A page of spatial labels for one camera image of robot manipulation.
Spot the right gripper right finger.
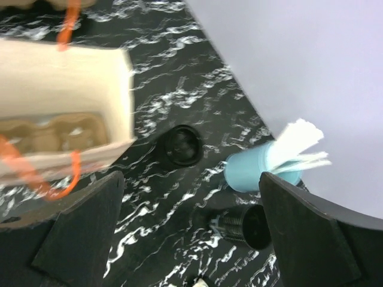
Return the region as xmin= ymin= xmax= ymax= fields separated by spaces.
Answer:
xmin=259 ymin=172 xmax=361 ymax=286

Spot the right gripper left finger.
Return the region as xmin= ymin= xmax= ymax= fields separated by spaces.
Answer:
xmin=32 ymin=172 xmax=124 ymax=286

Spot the brown paper takeout bag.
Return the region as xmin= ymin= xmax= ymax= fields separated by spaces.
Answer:
xmin=0 ymin=0 xmax=137 ymax=201

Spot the light blue cup holder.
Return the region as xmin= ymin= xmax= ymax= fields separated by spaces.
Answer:
xmin=224 ymin=141 xmax=302 ymax=193

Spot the black ribbed cup with lid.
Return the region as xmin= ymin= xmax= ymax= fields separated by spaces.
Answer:
xmin=153 ymin=124 xmax=203 ymax=170

